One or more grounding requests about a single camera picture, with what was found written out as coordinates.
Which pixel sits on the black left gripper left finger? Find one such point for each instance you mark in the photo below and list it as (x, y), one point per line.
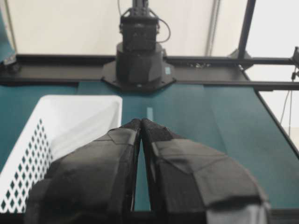
(95, 184)

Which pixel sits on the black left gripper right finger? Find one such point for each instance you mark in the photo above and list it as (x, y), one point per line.
(191, 183)

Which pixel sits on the white perforated plastic basket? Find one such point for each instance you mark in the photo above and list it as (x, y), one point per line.
(58, 125)

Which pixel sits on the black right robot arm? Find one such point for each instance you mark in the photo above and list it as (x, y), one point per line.
(139, 57)

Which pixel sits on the pale tape strip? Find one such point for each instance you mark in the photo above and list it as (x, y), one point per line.
(150, 113)

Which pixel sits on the black metal frame rail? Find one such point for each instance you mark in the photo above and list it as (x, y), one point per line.
(214, 71)

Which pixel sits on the black upright frame post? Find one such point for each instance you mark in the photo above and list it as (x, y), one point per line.
(240, 52)

